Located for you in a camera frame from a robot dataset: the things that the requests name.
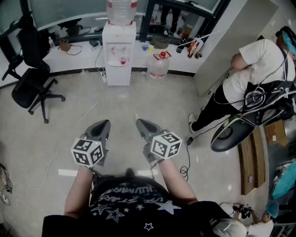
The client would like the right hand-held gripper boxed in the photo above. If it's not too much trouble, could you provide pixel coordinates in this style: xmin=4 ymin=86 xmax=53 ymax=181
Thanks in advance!
xmin=133 ymin=113 xmax=183 ymax=164

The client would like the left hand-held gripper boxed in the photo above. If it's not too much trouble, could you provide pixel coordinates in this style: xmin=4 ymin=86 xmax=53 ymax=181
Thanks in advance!
xmin=70 ymin=119 xmax=111 ymax=168

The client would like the person's left forearm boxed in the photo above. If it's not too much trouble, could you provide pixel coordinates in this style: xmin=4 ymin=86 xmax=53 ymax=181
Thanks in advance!
xmin=64 ymin=165 xmax=96 ymax=218

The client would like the grey shoulder pack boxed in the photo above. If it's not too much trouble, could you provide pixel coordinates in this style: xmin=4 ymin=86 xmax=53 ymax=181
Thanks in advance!
xmin=212 ymin=218 xmax=247 ymax=237

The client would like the person's right forearm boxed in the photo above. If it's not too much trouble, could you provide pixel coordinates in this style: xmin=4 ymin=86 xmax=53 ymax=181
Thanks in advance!
xmin=157 ymin=158 xmax=198 ymax=205

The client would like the white water dispenser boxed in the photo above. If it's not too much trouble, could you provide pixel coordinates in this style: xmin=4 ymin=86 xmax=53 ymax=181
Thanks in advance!
xmin=102 ymin=21 xmax=136 ymax=87

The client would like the white power strip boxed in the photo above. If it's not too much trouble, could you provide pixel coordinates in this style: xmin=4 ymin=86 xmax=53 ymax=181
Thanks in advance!
xmin=99 ymin=67 xmax=108 ymax=83

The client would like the clear water jug red cap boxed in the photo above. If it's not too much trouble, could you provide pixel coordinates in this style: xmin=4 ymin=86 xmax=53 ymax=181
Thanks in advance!
xmin=149 ymin=51 xmax=172 ymax=81

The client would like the black star-print t-shirt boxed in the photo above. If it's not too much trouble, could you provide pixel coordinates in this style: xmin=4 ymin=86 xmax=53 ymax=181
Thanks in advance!
xmin=43 ymin=175 xmax=232 ymax=237

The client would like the olive green bag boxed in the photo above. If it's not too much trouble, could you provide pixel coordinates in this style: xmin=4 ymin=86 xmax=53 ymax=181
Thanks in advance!
xmin=151 ymin=37 xmax=172 ymax=50

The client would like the white window counter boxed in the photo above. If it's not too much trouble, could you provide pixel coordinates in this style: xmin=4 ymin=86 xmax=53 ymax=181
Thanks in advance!
xmin=0 ymin=38 xmax=209 ymax=90

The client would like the black thermos flask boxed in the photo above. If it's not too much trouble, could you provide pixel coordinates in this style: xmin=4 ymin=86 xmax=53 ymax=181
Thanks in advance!
xmin=176 ymin=39 xmax=193 ymax=54

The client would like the black office chair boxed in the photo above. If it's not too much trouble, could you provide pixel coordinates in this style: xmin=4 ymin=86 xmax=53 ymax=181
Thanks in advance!
xmin=1 ymin=13 xmax=66 ymax=124

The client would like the white paper bag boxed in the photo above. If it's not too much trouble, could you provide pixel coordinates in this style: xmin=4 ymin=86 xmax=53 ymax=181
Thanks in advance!
xmin=187 ymin=36 xmax=204 ymax=59

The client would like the black round stool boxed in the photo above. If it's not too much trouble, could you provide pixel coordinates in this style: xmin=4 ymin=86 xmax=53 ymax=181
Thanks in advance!
xmin=210 ymin=114 xmax=256 ymax=153

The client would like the clear water dispenser bottle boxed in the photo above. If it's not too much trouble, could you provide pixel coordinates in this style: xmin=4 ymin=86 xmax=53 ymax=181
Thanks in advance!
xmin=106 ymin=0 xmax=137 ymax=26

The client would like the wooden table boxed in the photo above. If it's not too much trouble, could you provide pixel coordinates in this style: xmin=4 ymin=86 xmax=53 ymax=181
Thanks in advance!
xmin=237 ymin=129 xmax=267 ymax=195

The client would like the dark framed glass window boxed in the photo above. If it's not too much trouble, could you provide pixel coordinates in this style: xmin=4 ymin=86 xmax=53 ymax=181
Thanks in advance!
xmin=0 ymin=0 xmax=230 ymax=45

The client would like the cardboard box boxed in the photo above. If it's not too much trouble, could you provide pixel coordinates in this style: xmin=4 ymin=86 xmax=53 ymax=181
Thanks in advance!
xmin=264 ymin=120 xmax=290 ymax=147

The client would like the teal cloth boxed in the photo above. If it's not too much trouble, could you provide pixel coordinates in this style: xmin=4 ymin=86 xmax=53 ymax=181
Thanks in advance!
xmin=272 ymin=161 xmax=296 ymax=200

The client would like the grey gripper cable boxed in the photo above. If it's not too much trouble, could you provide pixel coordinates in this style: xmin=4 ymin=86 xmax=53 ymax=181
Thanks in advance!
xmin=149 ymin=159 xmax=160 ymax=181

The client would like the black floor adapter with cable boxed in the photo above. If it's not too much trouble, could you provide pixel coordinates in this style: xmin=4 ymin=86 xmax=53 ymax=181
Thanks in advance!
xmin=179 ymin=136 xmax=194 ymax=181

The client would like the tangle of cables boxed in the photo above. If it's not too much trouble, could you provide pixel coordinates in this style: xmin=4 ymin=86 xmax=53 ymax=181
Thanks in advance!
xmin=0 ymin=163 xmax=13 ymax=206

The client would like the brown pouch with cable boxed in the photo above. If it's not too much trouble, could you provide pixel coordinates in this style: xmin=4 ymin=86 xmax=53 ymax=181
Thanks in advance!
xmin=58 ymin=38 xmax=83 ymax=56

